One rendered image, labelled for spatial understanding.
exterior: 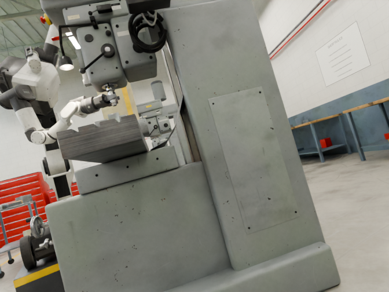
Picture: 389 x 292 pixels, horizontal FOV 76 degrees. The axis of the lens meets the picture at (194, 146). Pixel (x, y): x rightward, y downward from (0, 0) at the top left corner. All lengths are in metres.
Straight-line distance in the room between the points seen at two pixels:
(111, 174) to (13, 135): 10.67
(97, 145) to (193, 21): 0.89
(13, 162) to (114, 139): 11.04
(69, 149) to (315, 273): 1.20
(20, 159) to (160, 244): 10.57
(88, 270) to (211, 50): 1.23
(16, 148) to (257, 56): 10.94
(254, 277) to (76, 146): 0.96
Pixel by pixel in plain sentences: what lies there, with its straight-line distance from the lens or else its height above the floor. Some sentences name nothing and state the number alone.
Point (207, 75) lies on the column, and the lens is 1.32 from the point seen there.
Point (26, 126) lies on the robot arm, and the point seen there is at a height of 1.21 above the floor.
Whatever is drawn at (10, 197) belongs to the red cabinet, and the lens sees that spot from 6.76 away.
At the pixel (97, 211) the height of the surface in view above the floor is 0.66.
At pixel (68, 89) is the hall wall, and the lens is 11.50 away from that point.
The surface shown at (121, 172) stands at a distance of 1.28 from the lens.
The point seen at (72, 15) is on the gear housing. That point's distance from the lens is 1.61.
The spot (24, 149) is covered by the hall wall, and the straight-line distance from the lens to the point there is 11.63.
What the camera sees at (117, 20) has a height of 1.61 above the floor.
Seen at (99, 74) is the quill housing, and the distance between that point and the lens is 1.46.
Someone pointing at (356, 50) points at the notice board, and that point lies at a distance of 5.76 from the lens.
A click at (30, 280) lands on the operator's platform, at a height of 0.36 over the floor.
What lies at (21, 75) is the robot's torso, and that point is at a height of 1.55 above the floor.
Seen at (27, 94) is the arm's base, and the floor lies 1.40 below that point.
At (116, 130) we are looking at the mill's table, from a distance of 0.78.
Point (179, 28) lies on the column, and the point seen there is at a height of 1.44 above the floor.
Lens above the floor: 0.78
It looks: 3 degrees up
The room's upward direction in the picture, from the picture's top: 16 degrees counter-clockwise
